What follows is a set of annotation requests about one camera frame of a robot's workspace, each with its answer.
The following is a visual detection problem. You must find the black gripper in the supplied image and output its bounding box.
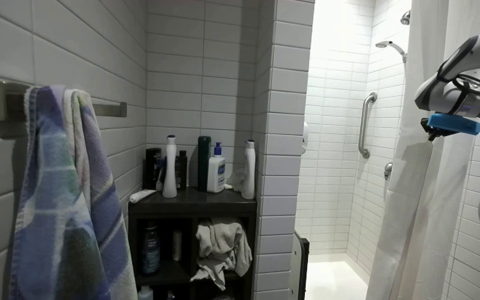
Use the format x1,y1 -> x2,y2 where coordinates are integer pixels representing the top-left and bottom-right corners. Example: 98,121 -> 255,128
418,116 -> 440,143

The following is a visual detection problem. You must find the white shower curtain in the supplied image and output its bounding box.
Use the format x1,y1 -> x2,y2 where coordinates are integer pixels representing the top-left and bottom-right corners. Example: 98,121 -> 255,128
363,0 -> 480,300

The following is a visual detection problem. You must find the chrome shower head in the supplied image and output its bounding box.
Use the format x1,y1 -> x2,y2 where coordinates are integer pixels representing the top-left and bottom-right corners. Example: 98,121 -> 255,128
373,38 -> 408,65

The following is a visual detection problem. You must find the chrome grab bar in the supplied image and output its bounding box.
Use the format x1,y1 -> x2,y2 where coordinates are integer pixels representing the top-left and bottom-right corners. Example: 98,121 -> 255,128
356,90 -> 380,161

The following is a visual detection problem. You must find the white bottle with cap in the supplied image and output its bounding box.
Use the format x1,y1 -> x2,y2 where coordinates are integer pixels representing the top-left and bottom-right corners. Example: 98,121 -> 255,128
240,138 -> 258,201

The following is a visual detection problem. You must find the white lotion bottle blue pump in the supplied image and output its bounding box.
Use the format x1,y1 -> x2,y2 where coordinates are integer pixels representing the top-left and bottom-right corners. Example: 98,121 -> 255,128
205,141 -> 228,195

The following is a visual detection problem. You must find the dark green tall bottle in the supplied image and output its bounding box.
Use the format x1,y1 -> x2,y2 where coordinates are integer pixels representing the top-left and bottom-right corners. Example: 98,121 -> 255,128
195,135 -> 213,191

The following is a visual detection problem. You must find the white crumpled cloth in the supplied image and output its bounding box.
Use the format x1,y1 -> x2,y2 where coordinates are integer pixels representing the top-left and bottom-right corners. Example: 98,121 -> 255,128
188,218 -> 253,293

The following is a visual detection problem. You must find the dark shelf unit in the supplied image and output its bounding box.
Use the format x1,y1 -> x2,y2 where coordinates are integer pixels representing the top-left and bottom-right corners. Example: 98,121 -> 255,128
126,186 -> 258,300

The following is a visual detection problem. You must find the dark slim bottle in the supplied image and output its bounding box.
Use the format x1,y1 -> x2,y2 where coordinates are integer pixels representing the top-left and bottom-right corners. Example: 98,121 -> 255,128
175,148 -> 190,191

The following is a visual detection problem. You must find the tall white slim bottle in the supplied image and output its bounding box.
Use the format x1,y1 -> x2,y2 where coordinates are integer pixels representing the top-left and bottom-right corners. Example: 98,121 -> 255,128
161,133 -> 180,200

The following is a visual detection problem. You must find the small white bottle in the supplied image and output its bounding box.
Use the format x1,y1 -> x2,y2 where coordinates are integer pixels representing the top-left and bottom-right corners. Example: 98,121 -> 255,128
170,228 -> 183,263

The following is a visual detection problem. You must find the black wide bottle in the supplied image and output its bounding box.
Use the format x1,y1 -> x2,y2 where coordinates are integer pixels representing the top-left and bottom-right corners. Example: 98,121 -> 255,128
141,146 -> 165,191

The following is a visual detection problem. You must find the white tube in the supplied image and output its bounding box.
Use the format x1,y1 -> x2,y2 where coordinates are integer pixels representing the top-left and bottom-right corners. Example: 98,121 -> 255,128
126,188 -> 158,205

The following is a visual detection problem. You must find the metal towel bar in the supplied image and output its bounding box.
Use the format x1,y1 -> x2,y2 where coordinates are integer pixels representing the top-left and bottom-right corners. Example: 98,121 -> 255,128
0,78 -> 130,121

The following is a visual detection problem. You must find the light blue container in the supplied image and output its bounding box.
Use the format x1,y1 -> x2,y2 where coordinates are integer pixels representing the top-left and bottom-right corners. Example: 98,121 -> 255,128
136,283 -> 155,300

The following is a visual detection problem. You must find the blue green striped towel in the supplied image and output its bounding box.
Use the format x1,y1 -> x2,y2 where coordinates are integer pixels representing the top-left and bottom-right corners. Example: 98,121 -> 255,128
6,83 -> 140,300

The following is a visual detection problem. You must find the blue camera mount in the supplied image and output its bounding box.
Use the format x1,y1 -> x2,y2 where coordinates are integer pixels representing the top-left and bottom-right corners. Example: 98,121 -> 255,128
426,111 -> 480,136

